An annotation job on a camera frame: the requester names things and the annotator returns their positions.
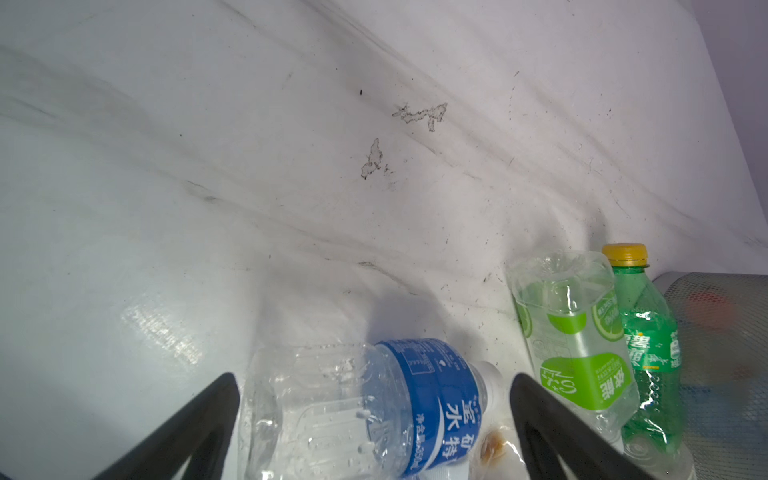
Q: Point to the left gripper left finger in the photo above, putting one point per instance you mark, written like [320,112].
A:
[193,442]

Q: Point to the green soda bottle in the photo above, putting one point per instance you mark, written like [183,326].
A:
[654,434]

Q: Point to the blue label bottle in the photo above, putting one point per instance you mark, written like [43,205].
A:
[396,409]

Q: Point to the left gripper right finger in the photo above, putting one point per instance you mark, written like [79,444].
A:
[552,437]

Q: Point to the grey mesh waste bin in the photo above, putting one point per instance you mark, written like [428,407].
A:
[722,324]

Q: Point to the small green label bottle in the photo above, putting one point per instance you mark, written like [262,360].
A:
[568,310]

